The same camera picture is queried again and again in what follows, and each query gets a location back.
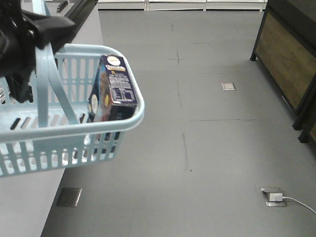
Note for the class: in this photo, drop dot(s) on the light blue shopping basket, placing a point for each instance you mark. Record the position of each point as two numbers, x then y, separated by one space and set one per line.
52 132

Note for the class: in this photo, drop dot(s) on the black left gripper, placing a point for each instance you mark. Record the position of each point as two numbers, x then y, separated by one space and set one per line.
20 32

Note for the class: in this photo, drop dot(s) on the white supermarket shelf unit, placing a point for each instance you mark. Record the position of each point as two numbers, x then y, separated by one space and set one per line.
166 5

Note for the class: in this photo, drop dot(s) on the wooden black-framed display stand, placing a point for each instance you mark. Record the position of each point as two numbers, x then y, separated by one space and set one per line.
286 47

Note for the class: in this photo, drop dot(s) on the closed steel floor socket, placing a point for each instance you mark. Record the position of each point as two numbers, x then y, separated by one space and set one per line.
69 197

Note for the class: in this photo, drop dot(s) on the far steel floor socket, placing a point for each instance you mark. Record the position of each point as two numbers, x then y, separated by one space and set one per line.
228 86

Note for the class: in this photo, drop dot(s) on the white power adapter plug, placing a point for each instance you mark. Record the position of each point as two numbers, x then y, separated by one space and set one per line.
275 197

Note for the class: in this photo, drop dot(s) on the dark blue Chocofello cookie box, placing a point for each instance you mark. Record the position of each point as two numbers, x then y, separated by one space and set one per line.
113 96

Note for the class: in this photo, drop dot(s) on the near white chest freezer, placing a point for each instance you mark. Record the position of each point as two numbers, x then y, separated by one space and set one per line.
25 202

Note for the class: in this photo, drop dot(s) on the open steel floor socket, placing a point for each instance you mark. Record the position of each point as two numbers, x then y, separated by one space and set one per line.
265 192

